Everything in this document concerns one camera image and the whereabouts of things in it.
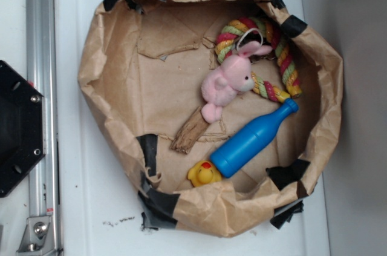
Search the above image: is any multicolour rope ring toy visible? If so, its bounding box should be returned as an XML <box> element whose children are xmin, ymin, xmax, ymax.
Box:
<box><xmin>215</xmin><ymin>17</ymin><xmax>302</xmax><ymax>103</ymax></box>

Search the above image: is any brown wood chip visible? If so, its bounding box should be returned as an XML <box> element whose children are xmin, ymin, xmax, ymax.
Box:
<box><xmin>171</xmin><ymin>106</ymin><xmax>210</xmax><ymax>154</ymax></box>

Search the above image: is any pink plush bunny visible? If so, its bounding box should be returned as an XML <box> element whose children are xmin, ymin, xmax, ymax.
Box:
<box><xmin>201</xmin><ymin>41</ymin><xmax>272</xmax><ymax>123</ymax></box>

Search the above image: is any blue plastic bottle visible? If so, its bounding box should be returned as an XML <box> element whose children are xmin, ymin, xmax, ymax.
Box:
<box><xmin>210</xmin><ymin>99</ymin><xmax>299</xmax><ymax>178</ymax></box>

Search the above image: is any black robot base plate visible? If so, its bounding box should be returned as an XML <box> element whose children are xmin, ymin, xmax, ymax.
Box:
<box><xmin>1</xmin><ymin>61</ymin><xmax>45</xmax><ymax>198</ymax></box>

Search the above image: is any aluminium frame rail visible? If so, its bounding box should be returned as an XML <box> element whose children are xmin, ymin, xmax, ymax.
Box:
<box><xmin>26</xmin><ymin>0</ymin><xmax>63</xmax><ymax>255</ymax></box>

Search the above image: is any yellow rubber duck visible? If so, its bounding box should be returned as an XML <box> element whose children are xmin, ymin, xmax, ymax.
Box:
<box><xmin>187</xmin><ymin>160</ymin><xmax>222</xmax><ymax>187</ymax></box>

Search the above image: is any brown paper bag bin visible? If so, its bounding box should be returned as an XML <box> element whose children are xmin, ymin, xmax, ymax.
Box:
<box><xmin>78</xmin><ymin>0</ymin><xmax>343</xmax><ymax>237</ymax></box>

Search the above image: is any metal corner bracket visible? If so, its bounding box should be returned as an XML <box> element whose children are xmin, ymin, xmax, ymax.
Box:
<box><xmin>16</xmin><ymin>215</ymin><xmax>55</xmax><ymax>255</ymax></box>

